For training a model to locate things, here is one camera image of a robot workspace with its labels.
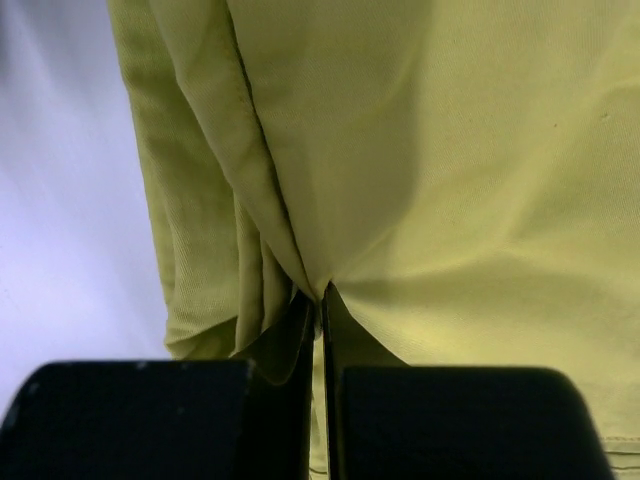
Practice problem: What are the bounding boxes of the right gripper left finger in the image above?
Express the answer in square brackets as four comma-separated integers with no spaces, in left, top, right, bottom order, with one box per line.
[1,294,314,479]

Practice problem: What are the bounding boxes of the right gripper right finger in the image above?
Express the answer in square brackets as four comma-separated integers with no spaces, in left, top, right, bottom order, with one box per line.
[320,287,613,479]

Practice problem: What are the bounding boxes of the yellow-green trousers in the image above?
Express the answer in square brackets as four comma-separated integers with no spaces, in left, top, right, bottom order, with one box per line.
[108,1,639,479]

